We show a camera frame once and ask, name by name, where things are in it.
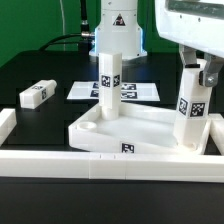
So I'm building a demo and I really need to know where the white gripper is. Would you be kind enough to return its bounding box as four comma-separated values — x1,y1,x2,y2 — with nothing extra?
155,0,224,87

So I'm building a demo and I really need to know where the white desk top tray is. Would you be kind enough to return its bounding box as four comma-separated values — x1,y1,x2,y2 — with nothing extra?
68,103,211,155

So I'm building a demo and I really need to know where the white fiducial marker sheet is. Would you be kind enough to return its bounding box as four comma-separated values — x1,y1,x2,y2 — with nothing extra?
67,81,160,101

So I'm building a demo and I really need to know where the black cable with connector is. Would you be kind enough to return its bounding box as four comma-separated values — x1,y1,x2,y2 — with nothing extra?
39,0,98,52

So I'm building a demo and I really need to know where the white thin cable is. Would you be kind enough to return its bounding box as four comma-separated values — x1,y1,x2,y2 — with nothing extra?
59,0,67,52

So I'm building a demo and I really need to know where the white U-shaped fence frame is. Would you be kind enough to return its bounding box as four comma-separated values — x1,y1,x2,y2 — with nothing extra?
0,109,224,182

